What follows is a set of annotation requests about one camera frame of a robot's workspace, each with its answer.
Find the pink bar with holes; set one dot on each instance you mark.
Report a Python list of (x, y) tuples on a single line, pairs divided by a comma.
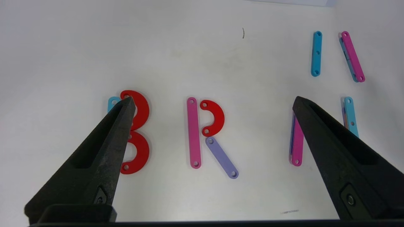
[(297, 148), (353, 56), (193, 135)]

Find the long light blue flat bar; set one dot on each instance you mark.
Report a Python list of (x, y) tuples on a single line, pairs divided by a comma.
[(112, 104)]

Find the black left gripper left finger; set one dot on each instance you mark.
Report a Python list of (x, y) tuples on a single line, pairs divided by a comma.
[(94, 164)]

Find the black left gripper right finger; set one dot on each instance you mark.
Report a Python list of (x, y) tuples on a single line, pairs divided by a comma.
[(347, 167)]

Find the blue bar with orange hole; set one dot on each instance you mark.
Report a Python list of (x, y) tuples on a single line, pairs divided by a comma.
[(351, 116)]

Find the short purple bar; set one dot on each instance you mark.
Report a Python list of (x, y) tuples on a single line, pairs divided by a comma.
[(222, 157)]

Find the large red arc piece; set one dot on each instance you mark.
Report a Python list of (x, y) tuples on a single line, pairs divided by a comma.
[(143, 110), (142, 154)]

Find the small red arc piece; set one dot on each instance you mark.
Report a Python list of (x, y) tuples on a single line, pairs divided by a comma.
[(219, 118)]

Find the short blue bar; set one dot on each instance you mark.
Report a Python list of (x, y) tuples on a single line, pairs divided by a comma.
[(316, 60)]

